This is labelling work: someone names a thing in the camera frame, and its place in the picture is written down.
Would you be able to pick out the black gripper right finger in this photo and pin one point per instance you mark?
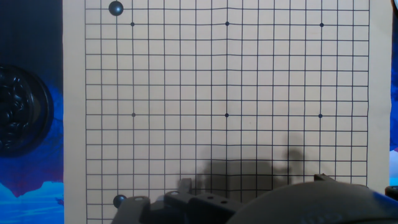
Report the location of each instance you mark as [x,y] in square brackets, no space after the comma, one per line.
[323,178]

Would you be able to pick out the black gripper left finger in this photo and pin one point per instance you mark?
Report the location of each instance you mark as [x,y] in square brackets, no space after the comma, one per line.
[174,208]

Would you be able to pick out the tan go board mat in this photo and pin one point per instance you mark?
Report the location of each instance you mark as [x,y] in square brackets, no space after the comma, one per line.
[186,77]

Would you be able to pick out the black go stone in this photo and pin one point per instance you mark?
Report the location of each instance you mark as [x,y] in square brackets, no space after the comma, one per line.
[118,200]
[116,8]

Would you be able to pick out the blue landscape print mat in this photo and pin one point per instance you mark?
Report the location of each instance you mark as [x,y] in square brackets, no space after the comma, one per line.
[31,193]

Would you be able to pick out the black bowl of black stones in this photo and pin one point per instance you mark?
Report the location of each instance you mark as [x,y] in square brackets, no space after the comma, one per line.
[18,109]

